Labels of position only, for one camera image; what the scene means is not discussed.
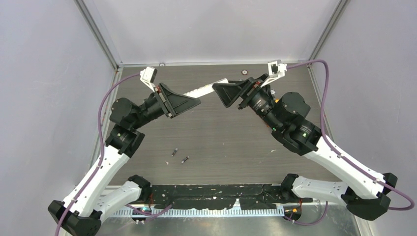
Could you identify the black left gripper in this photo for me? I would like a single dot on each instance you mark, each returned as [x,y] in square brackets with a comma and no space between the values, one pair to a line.
[172,103]

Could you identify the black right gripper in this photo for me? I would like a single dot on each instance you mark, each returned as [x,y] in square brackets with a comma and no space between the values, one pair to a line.
[228,93]

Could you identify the white remote control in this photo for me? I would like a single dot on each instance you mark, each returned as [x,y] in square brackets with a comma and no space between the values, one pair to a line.
[204,90]

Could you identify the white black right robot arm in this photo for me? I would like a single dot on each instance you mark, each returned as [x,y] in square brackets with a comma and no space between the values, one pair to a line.
[360,189]

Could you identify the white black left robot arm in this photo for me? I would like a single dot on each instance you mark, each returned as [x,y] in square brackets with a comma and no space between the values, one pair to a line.
[84,210]

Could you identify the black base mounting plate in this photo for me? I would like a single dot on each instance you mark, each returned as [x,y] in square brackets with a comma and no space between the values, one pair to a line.
[219,196]

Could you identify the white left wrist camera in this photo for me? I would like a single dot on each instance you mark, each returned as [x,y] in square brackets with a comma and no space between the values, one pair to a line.
[147,77]

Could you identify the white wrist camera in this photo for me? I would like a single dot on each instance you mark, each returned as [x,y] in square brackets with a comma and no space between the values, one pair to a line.
[147,77]
[276,70]

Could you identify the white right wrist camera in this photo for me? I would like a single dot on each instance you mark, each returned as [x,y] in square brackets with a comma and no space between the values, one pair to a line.
[276,70]

